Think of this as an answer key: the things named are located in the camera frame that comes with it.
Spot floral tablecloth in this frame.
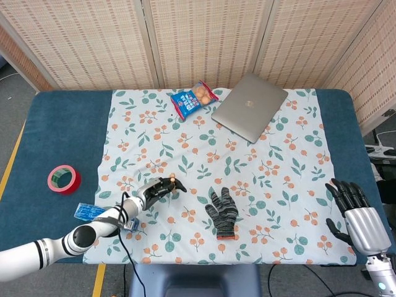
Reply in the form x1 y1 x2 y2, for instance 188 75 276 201
82 88 357 265

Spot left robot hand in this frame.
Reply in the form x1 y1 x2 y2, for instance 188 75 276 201
136 176 187 212

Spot silver laptop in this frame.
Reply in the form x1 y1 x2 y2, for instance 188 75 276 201
211 72 289 144

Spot blue snack bag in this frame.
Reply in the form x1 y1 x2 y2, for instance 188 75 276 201
170 80 220 121

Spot blue table mat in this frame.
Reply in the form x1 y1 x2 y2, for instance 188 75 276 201
0 88 394 264

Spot red tape roll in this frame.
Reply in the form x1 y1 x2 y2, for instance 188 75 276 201
47 165 82 196

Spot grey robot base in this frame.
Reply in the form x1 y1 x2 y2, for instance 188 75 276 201
129 264 262 297

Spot blue tissue pack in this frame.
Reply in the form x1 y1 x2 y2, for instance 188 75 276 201
74 202 140 232

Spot woven folding screen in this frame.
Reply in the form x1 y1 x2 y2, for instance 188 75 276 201
0 0 396 137

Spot grey knitted work glove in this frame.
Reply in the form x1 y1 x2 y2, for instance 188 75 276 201
205 186 239 241

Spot black cable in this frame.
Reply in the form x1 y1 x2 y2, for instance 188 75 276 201
267 264 363 297

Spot wooden bead bracelet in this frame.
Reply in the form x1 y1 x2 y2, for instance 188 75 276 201
168 174 180 196

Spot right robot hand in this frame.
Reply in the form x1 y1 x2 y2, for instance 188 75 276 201
324 178 392 256

